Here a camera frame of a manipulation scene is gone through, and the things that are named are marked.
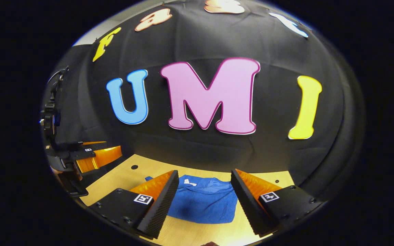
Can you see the black backdrop cloth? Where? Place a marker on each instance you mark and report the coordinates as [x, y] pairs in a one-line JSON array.
[[217, 150]]

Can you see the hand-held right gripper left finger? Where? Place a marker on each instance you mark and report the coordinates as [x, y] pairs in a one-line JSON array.
[[162, 208]]

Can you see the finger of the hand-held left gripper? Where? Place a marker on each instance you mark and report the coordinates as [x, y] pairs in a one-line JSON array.
[[97, 146], [104, 155]]

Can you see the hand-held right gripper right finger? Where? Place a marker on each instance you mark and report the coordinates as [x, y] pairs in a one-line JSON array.
[[246, 205]]

